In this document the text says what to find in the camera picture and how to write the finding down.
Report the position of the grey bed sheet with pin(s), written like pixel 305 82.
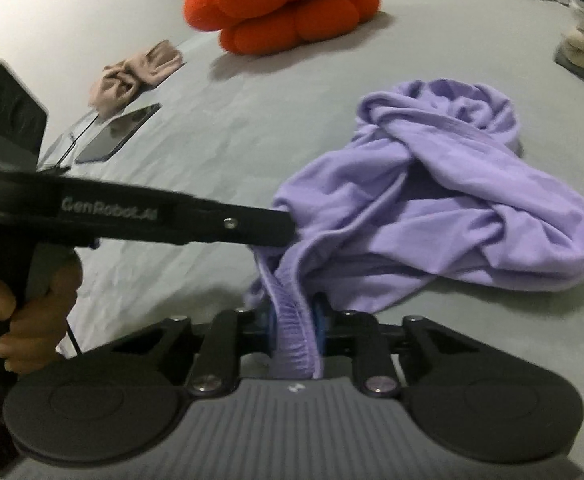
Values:
pixel 222 110

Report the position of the black tablet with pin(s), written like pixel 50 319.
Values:
pixel 117 132

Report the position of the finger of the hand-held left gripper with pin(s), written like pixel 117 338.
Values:
pixel 242 227

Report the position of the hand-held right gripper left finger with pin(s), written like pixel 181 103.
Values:
pixel 270 334

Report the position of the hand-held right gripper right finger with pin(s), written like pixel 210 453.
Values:
pixel 320 329

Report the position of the person's left hand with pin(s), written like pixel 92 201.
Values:
pixel 42 325

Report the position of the crumpled pink cloth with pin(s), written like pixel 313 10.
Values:
pixel 137 72

